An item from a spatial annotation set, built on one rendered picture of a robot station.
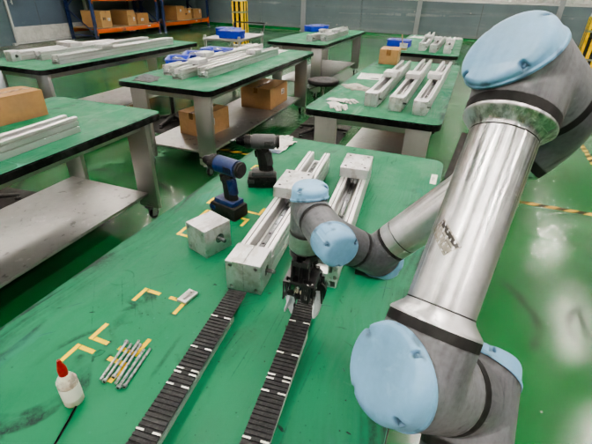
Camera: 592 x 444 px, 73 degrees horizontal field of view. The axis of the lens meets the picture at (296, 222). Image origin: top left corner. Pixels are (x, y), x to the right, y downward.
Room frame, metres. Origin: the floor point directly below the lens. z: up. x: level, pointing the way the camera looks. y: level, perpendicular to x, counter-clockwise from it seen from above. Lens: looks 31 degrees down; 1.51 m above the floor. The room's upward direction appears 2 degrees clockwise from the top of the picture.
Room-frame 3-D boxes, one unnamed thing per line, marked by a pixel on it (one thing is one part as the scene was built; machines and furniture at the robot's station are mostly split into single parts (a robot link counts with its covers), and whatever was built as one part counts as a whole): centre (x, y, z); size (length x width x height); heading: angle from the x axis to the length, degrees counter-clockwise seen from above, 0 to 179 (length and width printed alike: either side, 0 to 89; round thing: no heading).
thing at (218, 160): (1.29, 0.27, 0.89); 0.20 x 0.08 x 0.22; 57
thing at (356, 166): (1.51, -0.24, 0.87); 0.16 x 0.11 x 0.07; 165
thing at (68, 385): (0.50, 0.43, 0.84); 0.04 x 0.04 x 0.12
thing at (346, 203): (1.27, -0.17, 0.82); 0.80 x 0.10 x 0.09; 165
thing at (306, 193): (0.71, -0.03, 1.12); 0.09 x 0.08 x 0.11; 20
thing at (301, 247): (0.72, -0.03, 1.04); 0.08 x 0.08 x 0.05
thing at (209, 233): (1.05, 0.26, 0.83); 0.11 x 0.10 x 0.10; 51
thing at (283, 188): (1.32, 0.01, 0.87); 0.16 x 0.11 x 0.07; 165
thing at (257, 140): (1.53, 0.17, 0.89); 0.20 x 0.08 x 0.22; 92
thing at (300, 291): (0.71, -0.02, 0.96); 0.09 x 0.08 x 0.12; 164
